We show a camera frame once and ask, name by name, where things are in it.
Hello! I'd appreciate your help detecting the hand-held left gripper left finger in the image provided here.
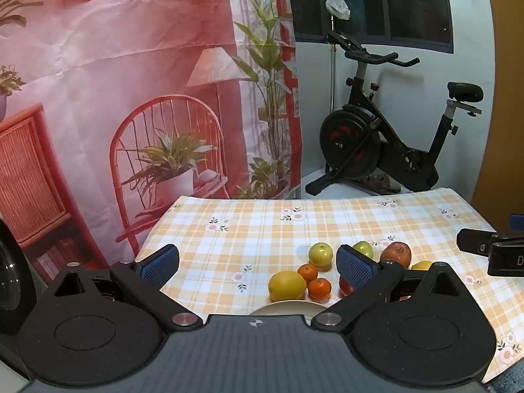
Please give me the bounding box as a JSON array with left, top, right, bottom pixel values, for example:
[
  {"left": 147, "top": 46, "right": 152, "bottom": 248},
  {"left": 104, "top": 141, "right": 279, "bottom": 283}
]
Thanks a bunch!
[{"left": 43, "top": 245, "right": 204, "bottom": 333}]

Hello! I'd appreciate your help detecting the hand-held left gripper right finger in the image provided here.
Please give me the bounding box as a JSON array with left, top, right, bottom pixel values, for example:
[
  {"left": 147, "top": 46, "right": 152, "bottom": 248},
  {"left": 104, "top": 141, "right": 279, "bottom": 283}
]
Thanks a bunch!
[{"left": 310, "top": 245, "right": 472, "bottom": 333}]

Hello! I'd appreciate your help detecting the yellow-green apple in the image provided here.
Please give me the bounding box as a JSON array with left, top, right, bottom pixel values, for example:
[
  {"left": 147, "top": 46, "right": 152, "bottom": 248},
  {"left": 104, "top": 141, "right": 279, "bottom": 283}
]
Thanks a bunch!
[{"left": 308, "top": 242, "right": 334, "bottom": 267}]

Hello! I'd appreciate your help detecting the red-brown apple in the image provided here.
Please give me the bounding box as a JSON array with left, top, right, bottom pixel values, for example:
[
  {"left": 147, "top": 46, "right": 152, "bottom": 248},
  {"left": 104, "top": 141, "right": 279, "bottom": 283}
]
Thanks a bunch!
[{"left": 379, "top": 241, "right": 412, "bottom": 270}]

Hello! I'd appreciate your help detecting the large yellow grapefruit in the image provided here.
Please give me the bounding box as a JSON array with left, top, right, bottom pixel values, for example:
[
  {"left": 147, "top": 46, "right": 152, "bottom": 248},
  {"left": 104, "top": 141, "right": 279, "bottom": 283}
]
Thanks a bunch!
[{"left": 268, "top": 270, "right": 308, "bottom": 302}]

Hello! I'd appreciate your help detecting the cream round plate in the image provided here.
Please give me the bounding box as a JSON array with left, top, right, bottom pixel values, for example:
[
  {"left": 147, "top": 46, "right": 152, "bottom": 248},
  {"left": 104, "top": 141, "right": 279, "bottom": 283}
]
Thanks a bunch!
[{"left": 248, "top": 300, "right": 328, "bottom": 317}]

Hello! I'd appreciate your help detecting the orange wooden door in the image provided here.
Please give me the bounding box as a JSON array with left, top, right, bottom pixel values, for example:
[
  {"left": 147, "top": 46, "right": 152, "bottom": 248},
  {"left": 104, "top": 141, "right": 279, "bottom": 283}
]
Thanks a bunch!
[{"left": 471, "top": 20, "right": 524, "bottom": 238}]

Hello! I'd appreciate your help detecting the orange checked floral tablecloth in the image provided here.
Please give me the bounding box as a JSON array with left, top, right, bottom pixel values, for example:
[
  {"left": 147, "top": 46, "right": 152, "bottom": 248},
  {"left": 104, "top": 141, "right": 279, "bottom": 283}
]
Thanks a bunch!
[{"left": 135, "top": 187, "right": 524, "bottom": 381}]

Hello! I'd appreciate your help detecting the black exercise bike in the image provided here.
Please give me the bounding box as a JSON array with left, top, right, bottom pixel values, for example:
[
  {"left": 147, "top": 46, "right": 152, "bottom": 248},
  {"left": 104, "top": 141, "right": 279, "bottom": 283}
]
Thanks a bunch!
[{"left": 305, "top": 28, "right": 484, "bottom": 197}]

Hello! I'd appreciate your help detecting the black round appliance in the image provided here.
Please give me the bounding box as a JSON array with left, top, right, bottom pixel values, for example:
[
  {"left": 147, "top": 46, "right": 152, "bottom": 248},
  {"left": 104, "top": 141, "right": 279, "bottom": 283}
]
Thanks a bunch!
[{"left": 0, "top": 217, "right": 50, "bottom": 336}]

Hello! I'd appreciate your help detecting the metal pole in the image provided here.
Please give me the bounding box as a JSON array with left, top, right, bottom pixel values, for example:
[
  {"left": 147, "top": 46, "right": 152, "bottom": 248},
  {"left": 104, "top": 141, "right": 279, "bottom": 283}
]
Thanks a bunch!
[{"left": 328, "top": 16, "right": 338, "bottom": 111}]

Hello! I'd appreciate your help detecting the pink printed backdrop cloth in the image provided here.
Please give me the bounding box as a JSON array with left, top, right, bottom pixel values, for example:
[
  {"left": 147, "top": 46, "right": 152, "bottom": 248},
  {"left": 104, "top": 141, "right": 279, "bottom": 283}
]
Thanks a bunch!
[{"left": 0, "top": 0, "right": 304, "bottom": 291}]

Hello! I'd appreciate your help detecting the dark window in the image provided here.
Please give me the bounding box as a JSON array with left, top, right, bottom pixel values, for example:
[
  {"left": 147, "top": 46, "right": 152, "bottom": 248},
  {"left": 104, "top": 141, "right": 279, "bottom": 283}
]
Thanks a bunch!
[{"left": 287, "top": 0, "right": 455, "bottom": 54}]

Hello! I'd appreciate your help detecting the white plastic bag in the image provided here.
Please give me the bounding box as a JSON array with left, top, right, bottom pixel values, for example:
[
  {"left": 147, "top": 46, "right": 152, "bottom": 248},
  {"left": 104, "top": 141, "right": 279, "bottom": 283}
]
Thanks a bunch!
[{"left": 325, "top": 0, "right": 351, "bottom": 20}]

